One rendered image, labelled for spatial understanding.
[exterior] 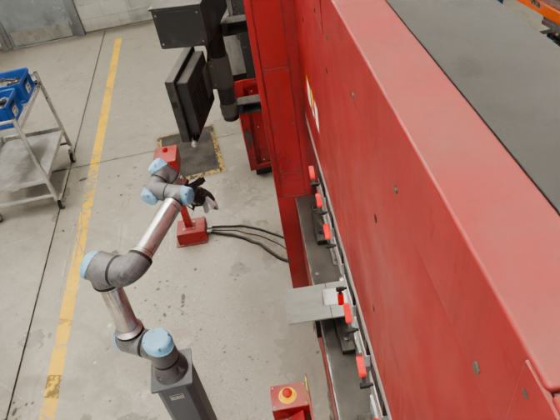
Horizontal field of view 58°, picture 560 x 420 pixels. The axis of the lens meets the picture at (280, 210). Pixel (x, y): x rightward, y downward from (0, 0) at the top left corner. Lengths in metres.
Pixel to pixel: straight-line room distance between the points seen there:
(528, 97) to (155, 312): 3.16
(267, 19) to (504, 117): 1.73
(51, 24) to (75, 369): 6.44
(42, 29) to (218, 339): 6.73
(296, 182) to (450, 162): 2.18
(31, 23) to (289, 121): 6.96
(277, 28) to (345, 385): 1.51
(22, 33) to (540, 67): 8.72
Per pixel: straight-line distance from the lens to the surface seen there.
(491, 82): 0.77
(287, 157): 2.65
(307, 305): 2.11
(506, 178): 0.58
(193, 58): 2.88
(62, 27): 9.02
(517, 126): 0.67
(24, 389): 3.68
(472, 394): 0.66
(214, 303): 3.53
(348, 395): 2.03
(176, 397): 2.37
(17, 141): 5.57
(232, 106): 3.10
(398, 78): 0.77
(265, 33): 2.34
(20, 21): 9.12
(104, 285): 1.99
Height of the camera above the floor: 2.65
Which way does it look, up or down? 40 degrees down
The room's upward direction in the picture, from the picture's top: 10 degrees counter-clockwise
